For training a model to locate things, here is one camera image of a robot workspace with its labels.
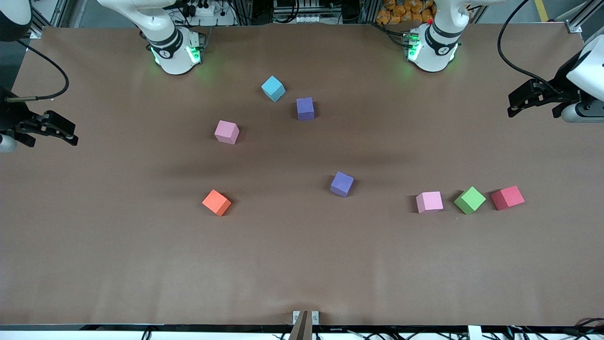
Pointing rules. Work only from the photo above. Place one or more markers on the red foam cube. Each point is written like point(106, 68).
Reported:
point(507, 198)

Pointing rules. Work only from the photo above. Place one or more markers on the brown table cover sheet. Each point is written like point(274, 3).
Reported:
point(302, 255)

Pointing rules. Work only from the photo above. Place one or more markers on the orange foam cube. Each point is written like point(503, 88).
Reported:
point(216, 202)

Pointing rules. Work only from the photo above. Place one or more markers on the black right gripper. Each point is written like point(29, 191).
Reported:
point(13, 116)

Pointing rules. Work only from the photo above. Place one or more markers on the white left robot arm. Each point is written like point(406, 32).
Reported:
point(436, 52)

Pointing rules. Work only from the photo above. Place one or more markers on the white power strip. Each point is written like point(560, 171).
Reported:
point(205, 10)

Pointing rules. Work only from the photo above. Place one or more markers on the metal equipment rack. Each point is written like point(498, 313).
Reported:
point(316, 9)

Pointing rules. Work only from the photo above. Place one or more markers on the small metal bracket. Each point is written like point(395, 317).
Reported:
point(315, 318)

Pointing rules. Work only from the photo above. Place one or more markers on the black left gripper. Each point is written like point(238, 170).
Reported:
point(564, 78)

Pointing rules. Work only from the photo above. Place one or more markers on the aluminium frame post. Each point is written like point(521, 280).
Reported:
point(574, 27)
point(42, 26)

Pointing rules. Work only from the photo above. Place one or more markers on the pink foam cube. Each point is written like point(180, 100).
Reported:
point(227, 132)
point(429, 202)

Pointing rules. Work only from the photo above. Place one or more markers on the orange bagged items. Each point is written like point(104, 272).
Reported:
point(398, 12)

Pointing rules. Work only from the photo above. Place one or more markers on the green foam cube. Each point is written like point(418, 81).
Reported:
point(470, 200)

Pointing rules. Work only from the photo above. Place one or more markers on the blue foam cube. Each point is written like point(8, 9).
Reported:
point(273, 88)

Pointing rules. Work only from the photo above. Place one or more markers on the purple foam cube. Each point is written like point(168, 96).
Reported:
point(305, 109)
point(342, 184)

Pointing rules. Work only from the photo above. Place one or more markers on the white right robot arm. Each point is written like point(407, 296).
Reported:
point(172, 52)

